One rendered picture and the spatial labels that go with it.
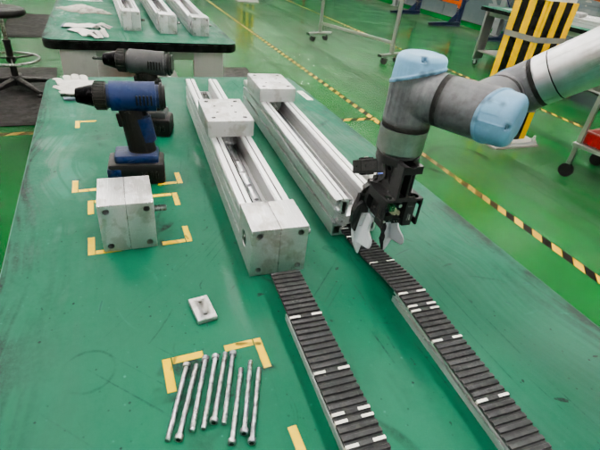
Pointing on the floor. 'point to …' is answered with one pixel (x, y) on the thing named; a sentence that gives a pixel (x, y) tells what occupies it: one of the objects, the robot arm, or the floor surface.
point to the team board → (361, 33)
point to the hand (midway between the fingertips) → (369, 243)
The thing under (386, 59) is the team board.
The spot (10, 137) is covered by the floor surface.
